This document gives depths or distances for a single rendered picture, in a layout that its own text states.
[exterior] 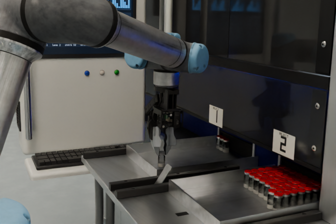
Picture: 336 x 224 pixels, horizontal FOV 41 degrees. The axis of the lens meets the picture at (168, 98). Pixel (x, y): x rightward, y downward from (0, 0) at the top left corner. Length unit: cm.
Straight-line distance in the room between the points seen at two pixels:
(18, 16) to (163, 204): 56
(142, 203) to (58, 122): 73
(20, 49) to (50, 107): 89
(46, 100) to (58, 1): 96
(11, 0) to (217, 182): 72
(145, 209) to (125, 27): 45
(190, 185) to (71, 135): 72
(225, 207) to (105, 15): 55
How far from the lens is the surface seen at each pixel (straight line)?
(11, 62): 88
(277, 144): 120
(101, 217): 207
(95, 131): 181
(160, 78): 126
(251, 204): 115
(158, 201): 114
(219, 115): 142
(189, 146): 158
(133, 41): 92
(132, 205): 112
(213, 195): 118
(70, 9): 82
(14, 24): 88
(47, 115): 176
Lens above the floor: 134
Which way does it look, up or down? 10 degrees down
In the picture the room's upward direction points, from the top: 1 degrees clockwise
